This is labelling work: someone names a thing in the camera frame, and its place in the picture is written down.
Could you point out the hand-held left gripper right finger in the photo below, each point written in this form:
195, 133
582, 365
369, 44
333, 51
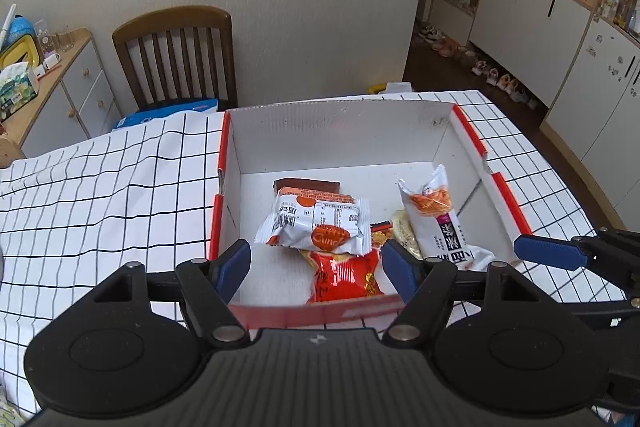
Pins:
400, 269

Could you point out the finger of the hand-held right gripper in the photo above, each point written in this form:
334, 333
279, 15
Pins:
600, 312
550, 252

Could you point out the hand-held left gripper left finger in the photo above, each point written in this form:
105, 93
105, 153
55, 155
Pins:
230, 267

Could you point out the small clear pastry packet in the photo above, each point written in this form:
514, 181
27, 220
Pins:
406, 232

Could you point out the red snack packet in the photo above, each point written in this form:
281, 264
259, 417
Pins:
345, 277

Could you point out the long white snack packet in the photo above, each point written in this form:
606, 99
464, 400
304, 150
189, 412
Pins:
440, 227

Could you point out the white and orange snack packet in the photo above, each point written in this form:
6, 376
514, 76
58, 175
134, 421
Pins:
315, 222

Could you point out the brown snack packet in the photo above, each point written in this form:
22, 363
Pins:
307, 184

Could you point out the red cardboard box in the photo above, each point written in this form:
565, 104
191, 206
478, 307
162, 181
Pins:
350, 147

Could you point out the black and white checked tablecloth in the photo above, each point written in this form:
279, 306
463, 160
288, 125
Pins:
100, 207

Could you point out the blue and white package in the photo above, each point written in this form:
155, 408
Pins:
165, 114

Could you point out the row of shoes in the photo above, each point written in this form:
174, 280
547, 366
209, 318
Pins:
475, 62

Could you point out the wooden chair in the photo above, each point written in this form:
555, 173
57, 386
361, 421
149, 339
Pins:
175, 57

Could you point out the white low cabinet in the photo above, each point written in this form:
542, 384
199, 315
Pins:
525, 32

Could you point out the wooden side cabinet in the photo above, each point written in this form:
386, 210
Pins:
65, 97

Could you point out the green tissue box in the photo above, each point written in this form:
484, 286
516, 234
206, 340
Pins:
17, 87

